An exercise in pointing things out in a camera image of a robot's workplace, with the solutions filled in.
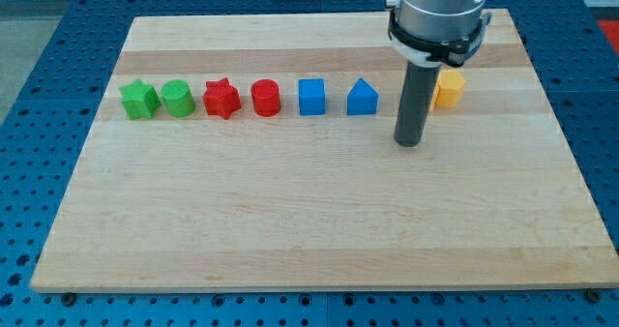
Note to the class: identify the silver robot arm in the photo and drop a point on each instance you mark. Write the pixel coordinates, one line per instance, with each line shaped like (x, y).
(429, 33)

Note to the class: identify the blue triangle block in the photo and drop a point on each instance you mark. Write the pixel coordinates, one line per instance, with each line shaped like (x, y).
(362, 99)

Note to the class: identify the yellow hexagon block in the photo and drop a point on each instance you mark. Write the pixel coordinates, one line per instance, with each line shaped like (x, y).
(451, 86)

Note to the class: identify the blue cube block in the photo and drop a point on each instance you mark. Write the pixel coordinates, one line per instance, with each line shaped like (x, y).
(311, 96)

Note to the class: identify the red cylinder block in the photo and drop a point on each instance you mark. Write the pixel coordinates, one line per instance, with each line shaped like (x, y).
(265, 94)

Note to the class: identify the red star block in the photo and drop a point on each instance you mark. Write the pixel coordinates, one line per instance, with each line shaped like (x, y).
(221, 98)

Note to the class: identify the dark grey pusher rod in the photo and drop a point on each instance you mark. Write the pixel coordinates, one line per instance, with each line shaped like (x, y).
(417, 91)

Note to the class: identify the green cylinder block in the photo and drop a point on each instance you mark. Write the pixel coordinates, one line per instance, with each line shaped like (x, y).
(177, 97)

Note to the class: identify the green star block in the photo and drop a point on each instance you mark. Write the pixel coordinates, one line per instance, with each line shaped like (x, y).
(139, 99)

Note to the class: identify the wooden board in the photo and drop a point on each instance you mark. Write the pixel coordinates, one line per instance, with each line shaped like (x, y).
(491, 199)

